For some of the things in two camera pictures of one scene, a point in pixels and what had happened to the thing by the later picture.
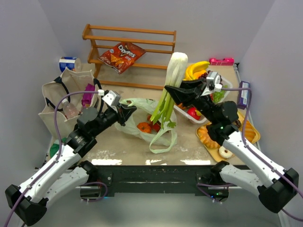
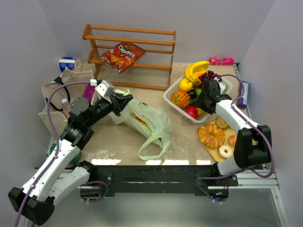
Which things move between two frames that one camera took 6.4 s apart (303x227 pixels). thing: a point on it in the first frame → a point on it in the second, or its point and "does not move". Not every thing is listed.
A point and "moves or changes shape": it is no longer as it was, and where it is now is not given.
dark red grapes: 205,75 does not move
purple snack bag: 86,98 does not move
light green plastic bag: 145,108 moves or changes shape
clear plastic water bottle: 69,110 does not move
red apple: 191,111 does not move
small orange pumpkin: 144,126 → 140,120
